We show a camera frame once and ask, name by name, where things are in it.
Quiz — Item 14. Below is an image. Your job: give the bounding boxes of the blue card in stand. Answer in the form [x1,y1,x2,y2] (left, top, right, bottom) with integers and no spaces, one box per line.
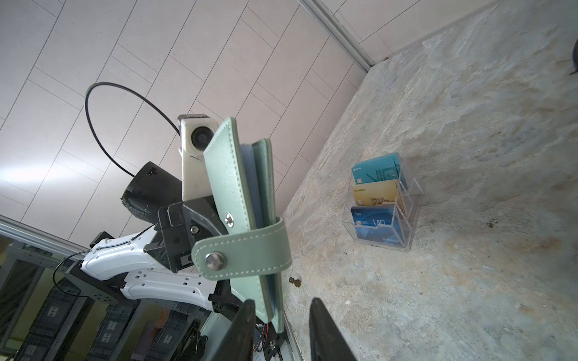
[351,205,405,246]

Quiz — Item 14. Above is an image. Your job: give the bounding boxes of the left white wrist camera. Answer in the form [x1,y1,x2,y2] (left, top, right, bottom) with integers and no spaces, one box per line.
[178,114,219,201]

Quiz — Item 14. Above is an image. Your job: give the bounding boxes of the gold card in stand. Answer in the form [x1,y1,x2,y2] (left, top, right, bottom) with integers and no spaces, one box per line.
[352,180,405,211]

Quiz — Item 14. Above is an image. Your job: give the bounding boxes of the thin black camera cable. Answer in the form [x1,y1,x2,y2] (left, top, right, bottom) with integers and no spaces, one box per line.
[84,81,182,179]

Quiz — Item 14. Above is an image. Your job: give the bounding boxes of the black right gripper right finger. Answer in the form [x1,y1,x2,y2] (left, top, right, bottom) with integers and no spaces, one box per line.
[309,298,356,361]

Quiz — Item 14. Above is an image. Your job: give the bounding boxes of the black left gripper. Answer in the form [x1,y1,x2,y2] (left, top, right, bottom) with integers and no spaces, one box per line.
[144,196,227,273]

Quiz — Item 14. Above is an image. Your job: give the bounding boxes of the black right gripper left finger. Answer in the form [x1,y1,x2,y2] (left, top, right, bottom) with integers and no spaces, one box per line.
[211,299,256,361]

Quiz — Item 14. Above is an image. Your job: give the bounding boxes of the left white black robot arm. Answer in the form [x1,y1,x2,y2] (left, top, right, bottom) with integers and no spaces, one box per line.
[65,159,242,320]

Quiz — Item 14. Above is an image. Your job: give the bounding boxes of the teal card in stand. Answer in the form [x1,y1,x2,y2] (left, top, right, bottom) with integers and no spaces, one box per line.
[352,153,407,187]

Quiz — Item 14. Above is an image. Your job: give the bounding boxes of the small dark nut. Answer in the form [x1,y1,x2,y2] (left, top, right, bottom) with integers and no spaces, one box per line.
[289,277,302,287]

